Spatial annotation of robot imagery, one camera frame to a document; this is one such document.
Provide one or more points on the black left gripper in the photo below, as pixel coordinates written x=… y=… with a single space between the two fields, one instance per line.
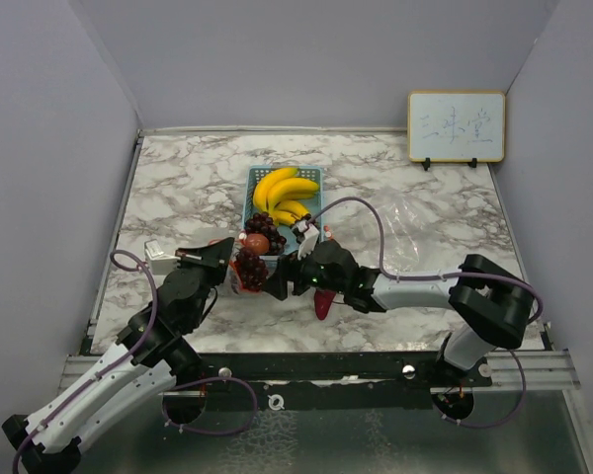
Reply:
x=213 y=258

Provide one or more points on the small framed whiteboard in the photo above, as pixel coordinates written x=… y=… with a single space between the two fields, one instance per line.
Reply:
x=456 y=127

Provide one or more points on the red grape bunch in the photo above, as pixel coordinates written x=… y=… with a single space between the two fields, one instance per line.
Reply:
x=251 y=269

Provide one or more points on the yellow banana bunch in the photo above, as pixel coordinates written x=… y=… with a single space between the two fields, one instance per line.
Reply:
x=281 y=192

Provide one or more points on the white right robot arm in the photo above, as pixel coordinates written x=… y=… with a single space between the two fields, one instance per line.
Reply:
x=495 y=305

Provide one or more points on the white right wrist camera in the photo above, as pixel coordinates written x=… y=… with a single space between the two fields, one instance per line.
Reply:
x=307 y=236

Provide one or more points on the dark purple grape bunch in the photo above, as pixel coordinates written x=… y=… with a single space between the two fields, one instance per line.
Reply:
x=263 y=224

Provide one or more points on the clear orange zipper bag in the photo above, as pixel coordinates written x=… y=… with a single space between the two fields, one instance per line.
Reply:
x=233 y=277

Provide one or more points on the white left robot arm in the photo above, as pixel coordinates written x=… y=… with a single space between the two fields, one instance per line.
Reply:
x=150 y=355

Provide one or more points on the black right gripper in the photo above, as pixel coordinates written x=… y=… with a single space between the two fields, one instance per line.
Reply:
x=288 y=270

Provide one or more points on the light blue plastic basket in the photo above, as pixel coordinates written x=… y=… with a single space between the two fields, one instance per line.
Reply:
x=256 y=173

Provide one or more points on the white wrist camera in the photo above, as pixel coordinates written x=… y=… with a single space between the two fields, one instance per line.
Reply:
x=307 y=236
x=159 y=262

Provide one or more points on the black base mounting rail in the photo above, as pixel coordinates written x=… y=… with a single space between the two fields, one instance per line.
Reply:
x=341 y=381

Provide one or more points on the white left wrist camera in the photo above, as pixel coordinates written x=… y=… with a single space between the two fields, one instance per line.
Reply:
x=159 y=262

